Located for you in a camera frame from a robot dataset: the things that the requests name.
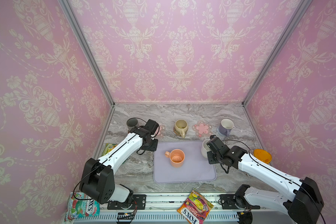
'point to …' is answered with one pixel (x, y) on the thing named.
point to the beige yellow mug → (181, 126)
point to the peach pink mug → (176, 157)
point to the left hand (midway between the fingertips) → (152, 148)
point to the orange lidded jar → (262, 155)
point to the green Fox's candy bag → (78, 208)
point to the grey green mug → (131, 122)
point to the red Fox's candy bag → (196, 208)
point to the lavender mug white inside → (226, 127)
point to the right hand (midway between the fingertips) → (211, 155)
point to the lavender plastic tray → (196, 168)
